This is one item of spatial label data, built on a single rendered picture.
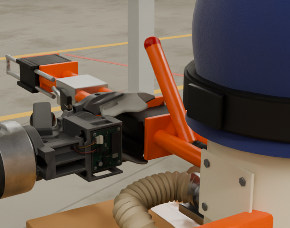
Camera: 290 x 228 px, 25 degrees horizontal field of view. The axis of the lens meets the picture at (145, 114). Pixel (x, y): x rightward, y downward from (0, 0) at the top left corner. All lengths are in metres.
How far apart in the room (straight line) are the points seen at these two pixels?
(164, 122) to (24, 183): 0.21
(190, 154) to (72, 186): 2.93
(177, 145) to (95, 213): 0.19
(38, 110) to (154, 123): 0.16
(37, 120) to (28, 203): 2.69
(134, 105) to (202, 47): 0.26
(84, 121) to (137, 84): 3.29
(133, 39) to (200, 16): 3.45
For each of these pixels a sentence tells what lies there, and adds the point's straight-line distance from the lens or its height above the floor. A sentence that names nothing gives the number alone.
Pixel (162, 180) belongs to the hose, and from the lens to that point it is 0.86.
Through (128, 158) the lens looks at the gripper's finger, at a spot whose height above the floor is 1.17.
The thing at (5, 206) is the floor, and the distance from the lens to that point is 3.55.
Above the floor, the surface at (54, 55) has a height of 1.23.
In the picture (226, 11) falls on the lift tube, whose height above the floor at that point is 1.40.
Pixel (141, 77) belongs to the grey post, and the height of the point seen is 0.47.
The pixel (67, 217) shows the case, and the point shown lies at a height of 1.07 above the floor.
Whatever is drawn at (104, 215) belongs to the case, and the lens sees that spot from 0.96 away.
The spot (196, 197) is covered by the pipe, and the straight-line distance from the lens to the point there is 0.85.
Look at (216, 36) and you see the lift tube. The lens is 0.62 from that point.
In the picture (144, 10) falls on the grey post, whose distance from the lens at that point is 4.04.
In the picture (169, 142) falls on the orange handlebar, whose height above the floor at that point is 1.20.
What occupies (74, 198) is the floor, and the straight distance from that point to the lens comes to 3.57.
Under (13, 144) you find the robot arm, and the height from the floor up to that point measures 1.23.
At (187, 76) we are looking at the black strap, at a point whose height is 1.33.
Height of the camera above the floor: 1.49
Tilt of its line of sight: 18 degrees down
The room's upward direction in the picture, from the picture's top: straight up
